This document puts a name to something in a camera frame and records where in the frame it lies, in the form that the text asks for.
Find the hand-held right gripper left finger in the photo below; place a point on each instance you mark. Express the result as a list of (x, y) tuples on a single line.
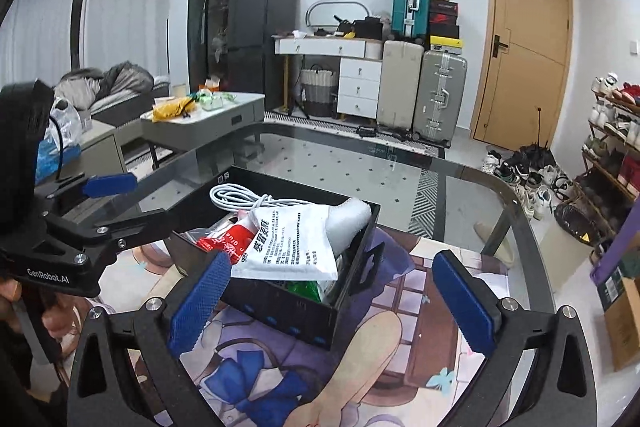
[(200, 302)]

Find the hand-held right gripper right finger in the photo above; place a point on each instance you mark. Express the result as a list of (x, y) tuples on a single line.
[(462, 302)]

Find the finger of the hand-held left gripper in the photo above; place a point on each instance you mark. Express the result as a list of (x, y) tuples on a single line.
[(110, 185), (130, 227)]

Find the red and white packet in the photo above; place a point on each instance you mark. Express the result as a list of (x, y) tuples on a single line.
[(225, 239)]

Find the black storage box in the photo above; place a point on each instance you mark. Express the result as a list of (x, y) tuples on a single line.
[(280, 307)]

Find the white packet with black text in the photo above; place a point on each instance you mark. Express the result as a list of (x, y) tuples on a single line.
[(290, 247)]

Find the green foil packet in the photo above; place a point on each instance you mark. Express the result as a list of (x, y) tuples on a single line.
[(305, 289)]

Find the white foam wrap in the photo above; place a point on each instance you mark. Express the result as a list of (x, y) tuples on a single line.
[(350, 222)]

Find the person's left hand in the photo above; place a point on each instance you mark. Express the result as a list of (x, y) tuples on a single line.
[(62, 324)]

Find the grey side table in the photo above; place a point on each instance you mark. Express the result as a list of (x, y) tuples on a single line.
[(102, 147)]

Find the printed table mat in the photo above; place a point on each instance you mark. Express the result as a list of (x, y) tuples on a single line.
[(400, 307)]

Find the clear plastic bag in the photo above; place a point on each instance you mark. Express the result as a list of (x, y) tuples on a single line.
[(62, 127)]

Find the yellow bag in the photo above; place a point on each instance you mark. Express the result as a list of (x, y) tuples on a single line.
[(170, 109)]

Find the grey sofa with jackets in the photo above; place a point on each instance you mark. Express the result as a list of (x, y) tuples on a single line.
[(115, 82)]

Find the grey coffee table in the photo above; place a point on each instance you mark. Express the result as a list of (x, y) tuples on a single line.
[(220, 127)]

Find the green plastic bag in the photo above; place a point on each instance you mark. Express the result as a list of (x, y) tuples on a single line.
[(215, 99)]

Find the pile of shoes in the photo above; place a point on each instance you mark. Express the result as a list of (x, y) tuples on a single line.
[(525, 177)]

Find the black mesh bag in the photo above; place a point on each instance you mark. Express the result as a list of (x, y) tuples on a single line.
[(580, 222)]

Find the dark green box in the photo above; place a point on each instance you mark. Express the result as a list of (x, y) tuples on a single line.
[(611, 294)]

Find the open cardboard box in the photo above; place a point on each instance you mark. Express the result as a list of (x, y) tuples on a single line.
[(625, 327)]

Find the purple board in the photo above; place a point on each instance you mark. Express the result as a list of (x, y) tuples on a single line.
[(620, 242)]

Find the white curtain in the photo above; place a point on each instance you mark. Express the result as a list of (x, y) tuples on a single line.
[(125, 7)]

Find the dark glass cabinet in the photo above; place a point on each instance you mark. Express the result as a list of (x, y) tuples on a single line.
[(210, 7)]

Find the silver suitcase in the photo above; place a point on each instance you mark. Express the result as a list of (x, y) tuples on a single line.
[(440, 97)]

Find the black refrigerator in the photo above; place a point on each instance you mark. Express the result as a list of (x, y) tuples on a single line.
[(260, 32)]

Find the shoe rack with shoes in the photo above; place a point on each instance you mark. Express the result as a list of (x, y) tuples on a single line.
[(615, 132)]

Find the beige suitcase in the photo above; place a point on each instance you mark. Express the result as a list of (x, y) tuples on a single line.
[(400, 82)]

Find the woven laundry basket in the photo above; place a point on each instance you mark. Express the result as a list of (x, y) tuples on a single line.
[(319, 89)]

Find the white desk with drawers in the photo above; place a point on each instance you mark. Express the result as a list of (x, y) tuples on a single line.
[(357, 77)]

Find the wooden door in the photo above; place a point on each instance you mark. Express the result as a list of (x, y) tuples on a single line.
[(525, 47)]

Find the stack of shoe boxes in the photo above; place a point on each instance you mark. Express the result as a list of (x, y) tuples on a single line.
[(445, 22)]

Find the teal suitcase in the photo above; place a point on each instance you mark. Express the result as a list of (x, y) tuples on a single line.
[(411, 2)]

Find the white oval frame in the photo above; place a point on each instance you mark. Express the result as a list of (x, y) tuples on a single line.
[(315, 9)]

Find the white wall switch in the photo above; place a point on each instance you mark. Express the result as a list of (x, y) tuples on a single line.
[(635, 47)]

